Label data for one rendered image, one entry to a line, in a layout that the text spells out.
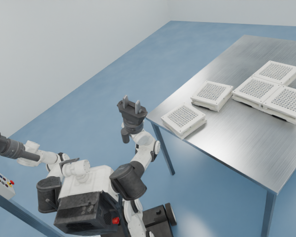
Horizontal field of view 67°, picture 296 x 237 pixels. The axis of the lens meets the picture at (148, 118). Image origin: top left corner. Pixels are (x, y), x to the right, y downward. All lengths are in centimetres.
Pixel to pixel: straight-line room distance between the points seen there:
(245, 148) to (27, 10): 383
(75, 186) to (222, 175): 168
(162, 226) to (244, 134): 107
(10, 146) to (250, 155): 131
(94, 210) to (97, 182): 14
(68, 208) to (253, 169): 101
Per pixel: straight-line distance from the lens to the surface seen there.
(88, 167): 109
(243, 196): 237
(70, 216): 109
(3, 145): 123
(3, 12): 429
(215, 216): 229
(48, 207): 129
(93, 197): 107
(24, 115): 461
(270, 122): 170
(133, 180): 105
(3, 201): 195
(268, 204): 160
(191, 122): 162
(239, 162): 147
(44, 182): 127
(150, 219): 216
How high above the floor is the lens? 211
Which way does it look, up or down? 40 degrees down
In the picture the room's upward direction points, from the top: 21 degrees counter-clockwise
